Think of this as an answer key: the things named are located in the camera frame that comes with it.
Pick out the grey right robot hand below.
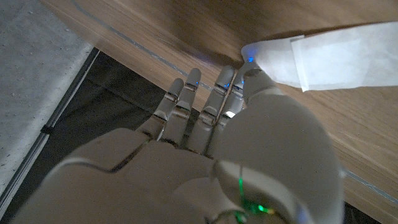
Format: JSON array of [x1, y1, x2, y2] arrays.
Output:
[[11, 45, 346, 224]]

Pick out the small clear plastic cup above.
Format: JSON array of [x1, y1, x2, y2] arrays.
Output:
[[241, 21, 398, 93]]

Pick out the black cloth backdrop curtain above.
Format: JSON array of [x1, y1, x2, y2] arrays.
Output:
[[0, 47, 201, 224]]

